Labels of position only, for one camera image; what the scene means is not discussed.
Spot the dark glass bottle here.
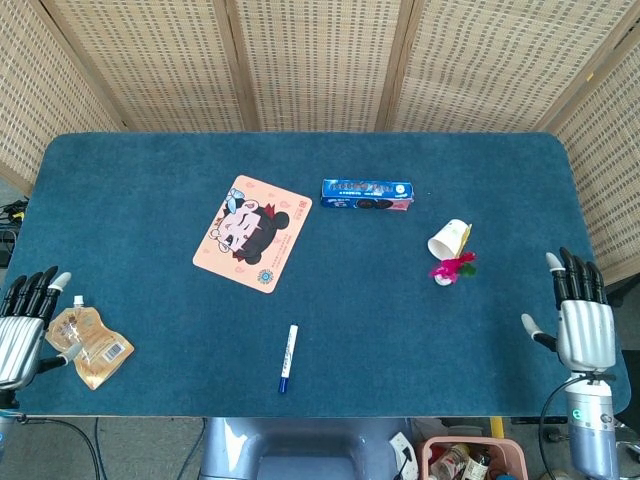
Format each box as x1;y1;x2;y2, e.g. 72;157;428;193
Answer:
464;449;494;480

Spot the bamboo folding screen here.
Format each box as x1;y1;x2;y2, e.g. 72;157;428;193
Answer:
0;0;640;287

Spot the blue cookie box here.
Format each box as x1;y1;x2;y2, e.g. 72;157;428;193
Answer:
320;178;416;212

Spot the clear plastic bottle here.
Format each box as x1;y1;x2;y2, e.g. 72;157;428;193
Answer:
429;443;470;480

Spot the blue-grey robot torso base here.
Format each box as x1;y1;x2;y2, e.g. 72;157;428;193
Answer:
198;417;416;480

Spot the blue felt table cover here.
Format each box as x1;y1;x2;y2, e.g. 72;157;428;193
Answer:
9;131;632;419

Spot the colourful feather shuttlecock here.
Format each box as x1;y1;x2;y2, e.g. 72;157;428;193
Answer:
428;223;478;287

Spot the black floor cable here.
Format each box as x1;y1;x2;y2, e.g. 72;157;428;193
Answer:
17;417;104;480

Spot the pink plastic basket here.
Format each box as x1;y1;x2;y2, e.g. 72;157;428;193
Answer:
418;436;529;480

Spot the white blue whiteboard marker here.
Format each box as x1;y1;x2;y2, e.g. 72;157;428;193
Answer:
277;324;300;396

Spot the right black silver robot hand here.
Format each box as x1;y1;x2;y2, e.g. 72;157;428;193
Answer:
520;246;617;374

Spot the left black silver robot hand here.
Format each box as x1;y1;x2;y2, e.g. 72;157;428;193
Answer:
0;265;84;392

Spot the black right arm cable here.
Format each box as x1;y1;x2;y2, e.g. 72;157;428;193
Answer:
538;374;587;480

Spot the golden spout snack pouch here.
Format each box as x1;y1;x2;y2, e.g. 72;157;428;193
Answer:
43;294;136;392

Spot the pink cartoon mouse pad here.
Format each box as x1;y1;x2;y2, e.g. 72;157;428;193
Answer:
192;174;314;295

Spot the white paper cup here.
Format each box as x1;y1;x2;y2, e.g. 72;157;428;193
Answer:
426;218;472;261

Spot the floor cable bundle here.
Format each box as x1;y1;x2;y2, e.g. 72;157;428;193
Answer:
0;198;30;267

